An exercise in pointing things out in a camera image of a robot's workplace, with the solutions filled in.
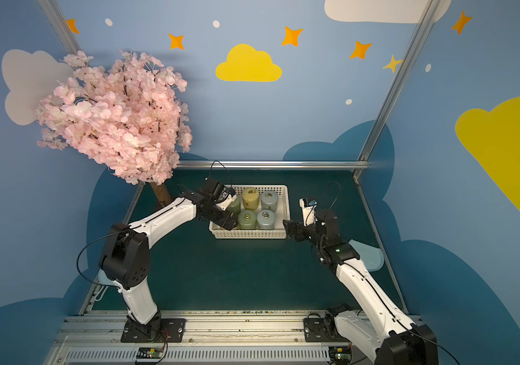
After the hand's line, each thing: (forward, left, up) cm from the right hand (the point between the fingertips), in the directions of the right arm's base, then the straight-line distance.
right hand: (298, 216), depth 82 cm
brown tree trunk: (+12, +58, -6) cm, 59 cm away
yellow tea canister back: (+16, +20, -12) cm, 29 cm away
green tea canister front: (+4, +20, -10) cm, 23 cm away
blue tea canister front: (+5, +12, -11) cm, 17 cm away
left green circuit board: (-43, +47, -19) cm, 66 cm away
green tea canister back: (+12, +26, -12) cm, 31 cm away
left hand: (+4, +28, -8) cm, 30 cm away
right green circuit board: (-39, -15, -22) cm, 47 cm away
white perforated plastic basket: (+12, +5, -16) cm, 20 cm away
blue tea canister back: (+16, +11, -12) cm, 23 cm away
